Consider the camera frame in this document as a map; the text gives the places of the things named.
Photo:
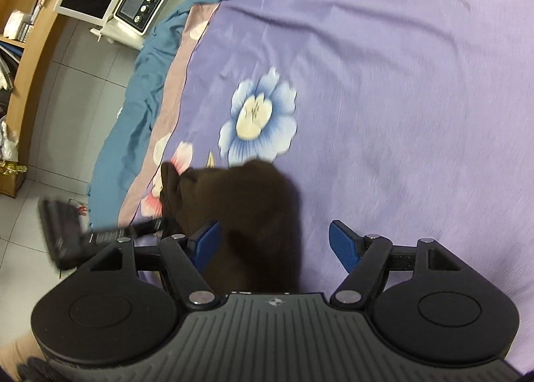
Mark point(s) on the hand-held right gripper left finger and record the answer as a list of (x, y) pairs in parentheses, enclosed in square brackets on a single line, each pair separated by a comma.
[(206, 246)]

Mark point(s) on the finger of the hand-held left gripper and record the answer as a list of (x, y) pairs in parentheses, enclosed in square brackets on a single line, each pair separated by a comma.
[(125, 231)]

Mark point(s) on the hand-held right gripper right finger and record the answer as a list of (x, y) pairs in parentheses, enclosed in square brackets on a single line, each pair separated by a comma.
[(344, 246)]

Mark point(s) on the dark brown long-sleeved sweater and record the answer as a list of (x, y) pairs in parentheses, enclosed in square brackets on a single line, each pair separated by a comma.
[(246, 223)]

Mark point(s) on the cardboard box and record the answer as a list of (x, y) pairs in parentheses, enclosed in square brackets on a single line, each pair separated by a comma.
[(12, 183)]

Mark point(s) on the white plastic bag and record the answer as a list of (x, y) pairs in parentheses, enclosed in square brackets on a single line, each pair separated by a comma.
[(7, 142)]

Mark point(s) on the blue bed sheet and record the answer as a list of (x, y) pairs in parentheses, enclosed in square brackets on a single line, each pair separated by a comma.
[(133, 123)]

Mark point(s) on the purple floral duvet cover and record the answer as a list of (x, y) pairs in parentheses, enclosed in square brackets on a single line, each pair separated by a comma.
[(354, 94)]

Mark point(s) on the wooden shelf unit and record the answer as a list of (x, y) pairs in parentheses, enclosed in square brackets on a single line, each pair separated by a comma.
[(29, 73)]

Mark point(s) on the white device with knobs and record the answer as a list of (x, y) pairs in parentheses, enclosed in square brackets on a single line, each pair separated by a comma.
[(144, 0)]

